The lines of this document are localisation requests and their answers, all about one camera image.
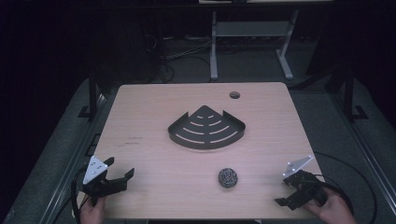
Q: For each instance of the person's right hand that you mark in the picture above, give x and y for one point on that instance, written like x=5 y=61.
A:
x=334 y=210

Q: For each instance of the black metal corner shelf rack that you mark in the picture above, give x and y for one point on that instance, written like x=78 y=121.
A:
x=206 y=132

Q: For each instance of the black metal post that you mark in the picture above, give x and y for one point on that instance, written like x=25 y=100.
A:
x=349 y=93
x=92 y=96

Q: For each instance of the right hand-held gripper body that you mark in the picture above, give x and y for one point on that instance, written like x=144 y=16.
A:
x=306 y=186

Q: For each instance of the person's left hand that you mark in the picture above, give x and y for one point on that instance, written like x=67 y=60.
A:
x=91 y=213

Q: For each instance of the aluminium frame rail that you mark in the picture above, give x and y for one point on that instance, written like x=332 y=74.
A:
x=364 y=149
x=73 y=161

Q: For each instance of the steel wool scrubber ball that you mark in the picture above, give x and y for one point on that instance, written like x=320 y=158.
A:
x=228 y=178

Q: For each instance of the grey metal stand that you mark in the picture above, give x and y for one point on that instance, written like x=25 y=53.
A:
x=249 y=29

